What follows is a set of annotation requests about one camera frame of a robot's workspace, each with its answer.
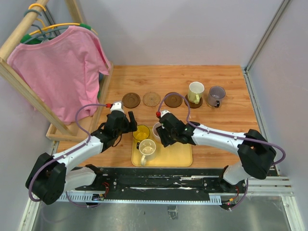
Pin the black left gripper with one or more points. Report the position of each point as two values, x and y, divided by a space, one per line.
130 126

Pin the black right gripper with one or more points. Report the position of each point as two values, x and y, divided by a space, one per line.
165 141

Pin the yellow transparent cup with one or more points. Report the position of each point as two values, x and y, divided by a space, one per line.
142 133

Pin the pink mug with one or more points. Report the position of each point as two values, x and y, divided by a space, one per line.
155 133

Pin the light woven rattan coaster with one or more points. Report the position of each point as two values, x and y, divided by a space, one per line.
151 99

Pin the dark brown coaster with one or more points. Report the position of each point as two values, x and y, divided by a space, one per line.
131 100
173 100
194 105

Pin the white mug green handle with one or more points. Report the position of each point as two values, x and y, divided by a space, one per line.
195 92

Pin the purple transparent cup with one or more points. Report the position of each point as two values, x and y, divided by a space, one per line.
217 92

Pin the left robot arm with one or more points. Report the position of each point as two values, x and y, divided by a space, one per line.
53 175

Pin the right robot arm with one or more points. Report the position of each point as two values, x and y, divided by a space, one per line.
255 154

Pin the yellow plastic tray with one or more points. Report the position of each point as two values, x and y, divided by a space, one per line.
176 155

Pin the beige smiley mug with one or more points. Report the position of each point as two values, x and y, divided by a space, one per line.
147 149

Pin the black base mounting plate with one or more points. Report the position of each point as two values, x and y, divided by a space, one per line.
161 184

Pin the pink t-shirt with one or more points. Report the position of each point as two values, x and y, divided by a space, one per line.
64 72

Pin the grey clothes hanger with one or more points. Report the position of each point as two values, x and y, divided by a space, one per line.
42 35

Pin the yellow clothes hanger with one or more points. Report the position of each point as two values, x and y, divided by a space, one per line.
75 13

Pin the wooden hanging rod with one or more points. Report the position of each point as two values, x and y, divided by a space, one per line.
13 40

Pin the wooden clothes rack frame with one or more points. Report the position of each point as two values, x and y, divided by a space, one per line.
76 131

